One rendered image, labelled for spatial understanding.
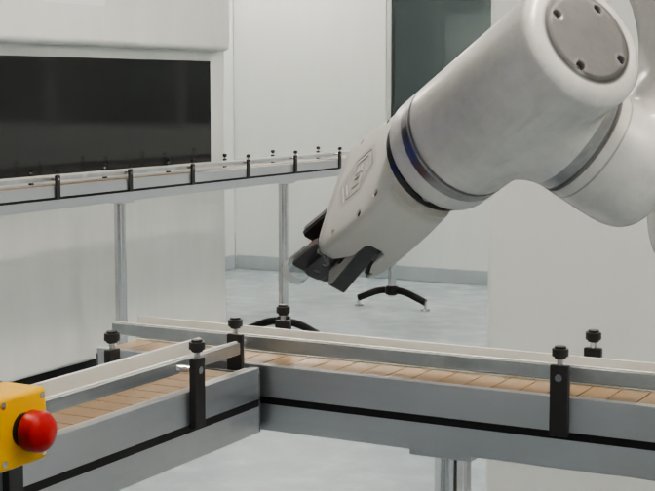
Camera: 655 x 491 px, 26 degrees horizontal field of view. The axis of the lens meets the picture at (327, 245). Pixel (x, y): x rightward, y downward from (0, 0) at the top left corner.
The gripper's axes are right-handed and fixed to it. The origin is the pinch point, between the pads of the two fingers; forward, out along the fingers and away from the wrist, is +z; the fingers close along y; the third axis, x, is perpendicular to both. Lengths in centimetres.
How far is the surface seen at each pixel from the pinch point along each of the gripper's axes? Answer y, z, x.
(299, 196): -516, 710, 224
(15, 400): 4.9, 40.8, -10.2
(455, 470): -25, 68, 52
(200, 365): -24, 72, 15
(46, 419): 5.6, 39.8, -7.0
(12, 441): 8.0, 42.3, -8.7
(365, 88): -569, 634, 219
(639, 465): -25, 44, 63
